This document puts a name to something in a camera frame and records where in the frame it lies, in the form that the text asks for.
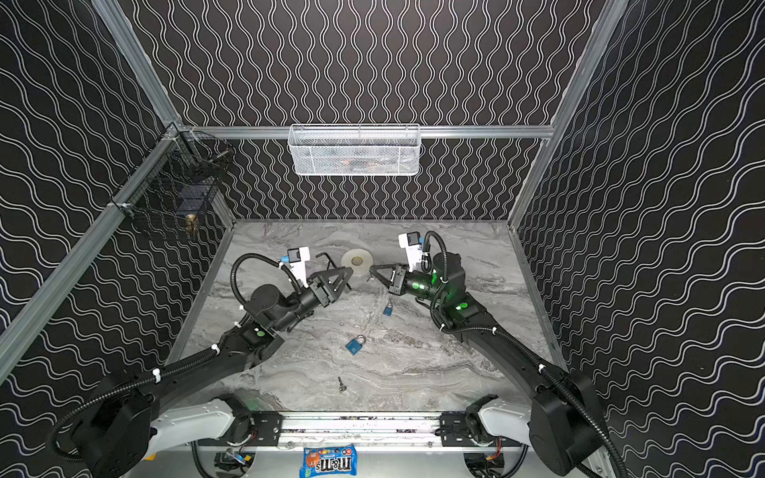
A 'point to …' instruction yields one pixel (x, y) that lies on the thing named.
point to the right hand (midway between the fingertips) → (371, 271)
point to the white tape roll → (360, 260)
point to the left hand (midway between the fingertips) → (355, 272)
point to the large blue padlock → (354, 345)
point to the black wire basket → (179, 177)
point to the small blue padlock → (388, 310)
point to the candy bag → (329, 461)
